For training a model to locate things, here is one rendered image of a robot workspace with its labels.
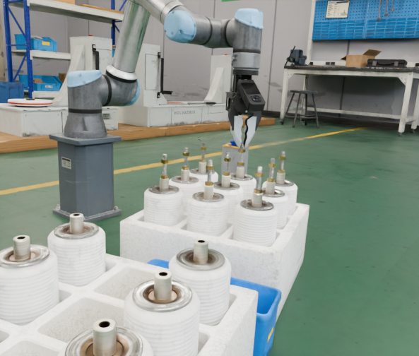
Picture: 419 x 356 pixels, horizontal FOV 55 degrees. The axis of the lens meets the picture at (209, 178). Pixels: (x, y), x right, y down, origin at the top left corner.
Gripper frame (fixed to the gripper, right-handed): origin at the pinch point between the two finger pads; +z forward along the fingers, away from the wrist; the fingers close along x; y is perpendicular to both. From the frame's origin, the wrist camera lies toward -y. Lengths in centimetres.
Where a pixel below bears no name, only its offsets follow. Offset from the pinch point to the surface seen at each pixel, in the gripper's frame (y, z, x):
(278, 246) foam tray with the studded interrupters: -32.2, 17.1, 2.0
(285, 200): -19.8, 10.6, -4.6
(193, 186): -5.9, 10.6, 15.0
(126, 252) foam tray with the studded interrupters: -13.6, 24.7, 32.8
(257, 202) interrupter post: -26.3, 8.9, 5.2
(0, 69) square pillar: 622, -17, 194
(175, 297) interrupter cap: -60, 10, 30
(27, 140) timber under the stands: 180, 28, 86
